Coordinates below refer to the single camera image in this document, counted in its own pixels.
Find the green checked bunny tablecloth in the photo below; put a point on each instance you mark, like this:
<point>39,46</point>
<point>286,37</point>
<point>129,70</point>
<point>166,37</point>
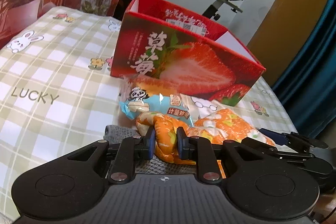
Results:
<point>52,69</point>

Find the red strawberry print cardboard box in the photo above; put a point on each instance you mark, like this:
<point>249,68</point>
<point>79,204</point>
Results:
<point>183,64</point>

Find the yellow wooden door panel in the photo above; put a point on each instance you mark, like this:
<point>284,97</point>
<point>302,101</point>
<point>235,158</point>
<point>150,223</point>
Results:
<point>288,3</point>

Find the panda print bread packet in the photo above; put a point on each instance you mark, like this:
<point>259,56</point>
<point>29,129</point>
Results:
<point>147,103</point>

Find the grey knitted cloth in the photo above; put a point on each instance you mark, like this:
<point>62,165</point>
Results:
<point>118,132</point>

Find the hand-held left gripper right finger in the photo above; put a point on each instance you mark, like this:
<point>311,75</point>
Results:
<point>180,144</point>

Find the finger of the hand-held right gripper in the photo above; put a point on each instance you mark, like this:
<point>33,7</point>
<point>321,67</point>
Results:
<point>273,136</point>
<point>283,153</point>

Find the blue curtain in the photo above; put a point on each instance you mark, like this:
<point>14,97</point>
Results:
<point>315,69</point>

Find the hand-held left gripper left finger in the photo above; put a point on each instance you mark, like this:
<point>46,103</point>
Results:
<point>151,144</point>

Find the orange floral cloth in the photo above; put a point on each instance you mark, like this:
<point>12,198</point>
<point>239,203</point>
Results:
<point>165,140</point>

